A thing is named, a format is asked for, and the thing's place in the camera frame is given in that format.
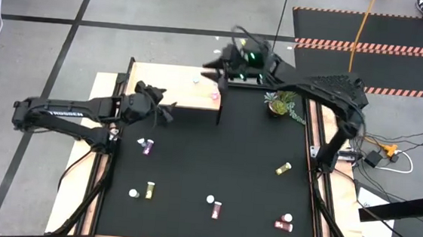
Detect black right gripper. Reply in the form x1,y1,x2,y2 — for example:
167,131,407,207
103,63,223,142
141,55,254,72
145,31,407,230
200,33,280,87

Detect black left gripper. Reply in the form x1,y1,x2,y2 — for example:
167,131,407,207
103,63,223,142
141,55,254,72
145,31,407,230
120,79,180,128

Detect wooden shelf black metal legs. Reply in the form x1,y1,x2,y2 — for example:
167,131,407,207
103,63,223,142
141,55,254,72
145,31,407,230
119,56,228,127

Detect succulent plant black pot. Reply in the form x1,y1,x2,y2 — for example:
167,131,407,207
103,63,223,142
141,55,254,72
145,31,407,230
261,85,309,126

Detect black perforated computer case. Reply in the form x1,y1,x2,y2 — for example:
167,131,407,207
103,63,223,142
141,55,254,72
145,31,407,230
299,69,372,109

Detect black hazard-striped floor mat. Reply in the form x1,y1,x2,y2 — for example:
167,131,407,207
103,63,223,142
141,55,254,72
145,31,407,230
286,5,423,99

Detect black power adapter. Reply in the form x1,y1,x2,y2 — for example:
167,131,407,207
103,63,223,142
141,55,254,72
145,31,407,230
364,149,384,169

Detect white sheet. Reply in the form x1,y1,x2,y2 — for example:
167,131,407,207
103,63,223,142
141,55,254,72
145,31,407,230
353,184,399,237

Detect black hanging cable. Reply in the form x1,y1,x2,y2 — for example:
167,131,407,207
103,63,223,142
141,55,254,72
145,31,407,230
271,0,290,55

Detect orange power cable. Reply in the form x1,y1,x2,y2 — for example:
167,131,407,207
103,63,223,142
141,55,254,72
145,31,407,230
347,0,377,75

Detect white power cable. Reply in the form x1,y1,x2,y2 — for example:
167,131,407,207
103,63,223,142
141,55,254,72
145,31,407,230
375,148,416,176

